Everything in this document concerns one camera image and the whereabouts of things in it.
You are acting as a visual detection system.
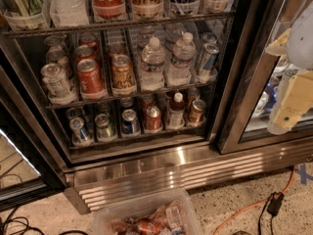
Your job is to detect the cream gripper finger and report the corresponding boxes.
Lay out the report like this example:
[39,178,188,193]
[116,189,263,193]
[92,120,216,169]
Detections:
[265,28,291,56]
[272,70,313,131]

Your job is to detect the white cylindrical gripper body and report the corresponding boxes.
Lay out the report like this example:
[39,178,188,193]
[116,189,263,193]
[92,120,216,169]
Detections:
[266,68,313,136]

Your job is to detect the red coke can front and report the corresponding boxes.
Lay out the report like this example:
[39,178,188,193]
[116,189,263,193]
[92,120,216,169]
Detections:
[77,59,108,100]

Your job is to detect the red coke can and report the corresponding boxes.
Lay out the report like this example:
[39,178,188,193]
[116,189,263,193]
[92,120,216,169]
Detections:
[78,33,99,50]
[77,59,108,100]
[75,45,97,62]

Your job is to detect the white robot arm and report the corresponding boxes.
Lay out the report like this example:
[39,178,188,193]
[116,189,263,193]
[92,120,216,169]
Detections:
[267,2,313,135]

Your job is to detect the glass fridge door right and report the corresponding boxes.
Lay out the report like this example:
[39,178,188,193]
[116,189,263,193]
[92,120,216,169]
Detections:
[219,0,313,154]

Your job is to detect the glass fridge door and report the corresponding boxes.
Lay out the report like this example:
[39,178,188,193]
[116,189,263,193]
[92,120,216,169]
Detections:
[0,66,67,212]
[219,0,313,154]

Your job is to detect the blue silver tall can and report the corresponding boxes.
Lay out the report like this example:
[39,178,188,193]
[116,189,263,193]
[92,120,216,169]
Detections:
[197,43,220,82]

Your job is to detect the blue tall can back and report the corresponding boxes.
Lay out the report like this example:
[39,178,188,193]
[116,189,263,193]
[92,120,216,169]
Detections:
[201,32,218,45]

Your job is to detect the copper can bottom right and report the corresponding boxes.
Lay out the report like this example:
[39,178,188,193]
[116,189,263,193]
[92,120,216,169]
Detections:
[187,99,206,126]

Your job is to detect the red can bottom shelf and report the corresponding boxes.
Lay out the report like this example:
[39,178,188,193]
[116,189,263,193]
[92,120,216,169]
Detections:
[145,106,162,132]

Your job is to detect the brown can top shelf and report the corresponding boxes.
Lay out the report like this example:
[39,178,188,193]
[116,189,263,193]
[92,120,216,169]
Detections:
[131,0,163,20]

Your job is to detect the orange can front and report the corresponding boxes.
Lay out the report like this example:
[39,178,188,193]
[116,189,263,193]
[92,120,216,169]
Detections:
[112,54,137,95]

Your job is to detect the blue pepsi can bottom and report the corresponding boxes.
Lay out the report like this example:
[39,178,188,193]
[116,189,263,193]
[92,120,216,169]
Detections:
[121,109,141,137]

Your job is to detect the orange can back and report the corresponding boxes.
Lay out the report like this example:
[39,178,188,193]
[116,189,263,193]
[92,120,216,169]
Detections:
[108,42,128,60]

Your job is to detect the coca-cola bottle top shelf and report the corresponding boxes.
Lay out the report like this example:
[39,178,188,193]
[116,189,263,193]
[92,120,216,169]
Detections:
[92,0,125,20]

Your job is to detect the steel fridge cabinet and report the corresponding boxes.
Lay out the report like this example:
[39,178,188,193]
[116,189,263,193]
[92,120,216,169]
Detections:
[0,0,312,214]

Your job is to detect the green silver can bottom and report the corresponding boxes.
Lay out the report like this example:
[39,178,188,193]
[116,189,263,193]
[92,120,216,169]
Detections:
[95,114,116,142]

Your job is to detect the red coke can back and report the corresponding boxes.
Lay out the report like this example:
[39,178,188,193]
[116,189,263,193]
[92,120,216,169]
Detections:
[78,33,99,50]

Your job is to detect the red coke can middle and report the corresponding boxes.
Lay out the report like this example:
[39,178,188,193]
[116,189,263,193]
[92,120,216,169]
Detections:
[75,45,97,62]

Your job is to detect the orange can in bin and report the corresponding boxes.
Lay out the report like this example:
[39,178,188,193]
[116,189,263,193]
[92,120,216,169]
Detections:
[136,219,162,235]

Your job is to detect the blue silver can bottom left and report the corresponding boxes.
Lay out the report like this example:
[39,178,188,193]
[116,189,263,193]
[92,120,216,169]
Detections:
[69,117,94,147]

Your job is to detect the clear bottle top shelf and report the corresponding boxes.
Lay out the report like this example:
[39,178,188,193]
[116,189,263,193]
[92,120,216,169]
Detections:
[50,0,89,27]

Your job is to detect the silver can front left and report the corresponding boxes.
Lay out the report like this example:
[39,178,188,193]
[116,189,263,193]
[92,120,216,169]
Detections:
[40,63,77,105]

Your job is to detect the silver can middle left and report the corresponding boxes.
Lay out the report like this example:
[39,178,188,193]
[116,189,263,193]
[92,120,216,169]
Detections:
[46,50,72,77]

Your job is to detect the silver can back left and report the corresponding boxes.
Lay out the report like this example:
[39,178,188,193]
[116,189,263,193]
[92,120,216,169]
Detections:
[44,35,67,53]

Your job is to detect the glass fridge door left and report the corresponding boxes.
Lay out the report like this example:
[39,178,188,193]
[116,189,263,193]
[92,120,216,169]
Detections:
[0,66,67,212]

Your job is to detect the clear water bottle right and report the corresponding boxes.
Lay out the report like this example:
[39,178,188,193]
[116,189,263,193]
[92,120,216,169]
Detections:
[166,32,196,86]

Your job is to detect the clear water bottle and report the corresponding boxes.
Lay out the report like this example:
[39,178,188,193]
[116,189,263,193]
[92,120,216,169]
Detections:
[166,32,196,86]
[141,37,165,91]

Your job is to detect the water bottle back right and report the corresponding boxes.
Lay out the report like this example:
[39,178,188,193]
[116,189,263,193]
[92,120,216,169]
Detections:
[165,23,185,51]

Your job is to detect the black power adapter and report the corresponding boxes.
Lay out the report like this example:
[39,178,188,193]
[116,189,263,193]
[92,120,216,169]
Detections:
[267,192,285,217]

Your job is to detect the brown drink bottle bottom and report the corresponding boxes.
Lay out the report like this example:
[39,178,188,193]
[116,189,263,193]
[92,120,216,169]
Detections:
[165,92,185,129]

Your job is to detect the clear water bottle left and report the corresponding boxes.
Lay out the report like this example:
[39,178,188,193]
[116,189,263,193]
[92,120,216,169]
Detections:
[141,37,165,91]

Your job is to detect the water bottle back left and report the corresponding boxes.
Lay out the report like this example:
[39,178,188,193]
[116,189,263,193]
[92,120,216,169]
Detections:
[137,25,156,50]

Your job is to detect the crushed bottle in bin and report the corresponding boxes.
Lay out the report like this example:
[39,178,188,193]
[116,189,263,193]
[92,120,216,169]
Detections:
[165,201,186,235]

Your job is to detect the clear plastic bin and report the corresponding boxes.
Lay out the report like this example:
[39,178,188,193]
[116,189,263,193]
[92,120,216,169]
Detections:
[93,189,203,235]

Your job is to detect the green drink top left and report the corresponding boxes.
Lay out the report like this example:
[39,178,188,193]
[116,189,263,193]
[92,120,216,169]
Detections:
[2,0,50,31]

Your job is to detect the orange extension cable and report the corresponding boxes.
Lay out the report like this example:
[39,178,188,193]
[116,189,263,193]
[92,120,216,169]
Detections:
[212,166,296,235]

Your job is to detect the black cables on floor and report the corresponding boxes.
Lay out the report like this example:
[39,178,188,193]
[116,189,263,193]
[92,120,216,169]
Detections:
[0,206,90,235]

